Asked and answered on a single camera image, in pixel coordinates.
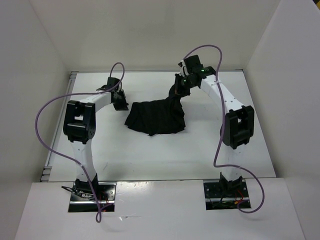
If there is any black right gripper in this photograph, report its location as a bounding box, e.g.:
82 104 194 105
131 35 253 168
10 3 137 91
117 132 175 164
169 73 197 100

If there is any black pleated skirt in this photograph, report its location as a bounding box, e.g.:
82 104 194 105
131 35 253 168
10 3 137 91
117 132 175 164
124 86 186 137

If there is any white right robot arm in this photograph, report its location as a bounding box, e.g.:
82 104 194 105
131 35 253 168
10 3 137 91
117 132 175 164
174 73 255 197

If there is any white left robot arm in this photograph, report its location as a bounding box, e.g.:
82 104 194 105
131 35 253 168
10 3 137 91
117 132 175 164
63 90 128 200

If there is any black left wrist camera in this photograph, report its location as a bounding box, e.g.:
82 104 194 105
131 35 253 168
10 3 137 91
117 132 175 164
96 77 122 92

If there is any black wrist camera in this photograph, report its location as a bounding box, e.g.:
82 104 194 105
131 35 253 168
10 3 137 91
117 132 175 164
178 55 204 77
96 77 122 92

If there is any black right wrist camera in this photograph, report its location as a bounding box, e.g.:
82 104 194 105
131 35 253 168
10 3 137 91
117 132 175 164
178 55 204 77

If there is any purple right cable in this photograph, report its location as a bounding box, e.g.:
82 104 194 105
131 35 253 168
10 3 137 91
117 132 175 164
182 44 265 213

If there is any purple cable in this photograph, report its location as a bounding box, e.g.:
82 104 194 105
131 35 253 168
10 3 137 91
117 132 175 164
35 62 126 223
182 44 265 213

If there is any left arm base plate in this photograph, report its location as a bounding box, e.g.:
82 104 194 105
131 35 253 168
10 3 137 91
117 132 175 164
63 182 117 213

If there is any aluminium table frame rail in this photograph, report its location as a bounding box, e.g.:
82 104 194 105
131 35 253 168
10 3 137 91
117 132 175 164
40 71 78 183

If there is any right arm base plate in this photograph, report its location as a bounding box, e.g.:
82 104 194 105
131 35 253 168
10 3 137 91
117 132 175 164
203 179 251 211

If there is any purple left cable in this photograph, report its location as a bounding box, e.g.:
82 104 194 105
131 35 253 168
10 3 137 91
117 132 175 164
35 62 126 223

